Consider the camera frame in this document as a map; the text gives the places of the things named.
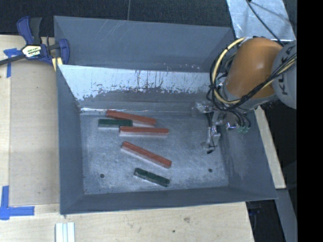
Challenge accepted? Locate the red-brown flat block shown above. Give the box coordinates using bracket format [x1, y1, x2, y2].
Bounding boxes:
[118, 126, 170, 138]
[120, 141, 173, 169]
[105, 109, 157, 128]

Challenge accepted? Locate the dark green flat block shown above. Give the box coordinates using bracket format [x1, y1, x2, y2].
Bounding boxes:
[97, 118, 134, 131]
[133, 167, 171, 188]

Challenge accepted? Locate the grey metal bin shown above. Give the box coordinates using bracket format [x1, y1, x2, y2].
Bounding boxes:
[52, 15, 279, 215]

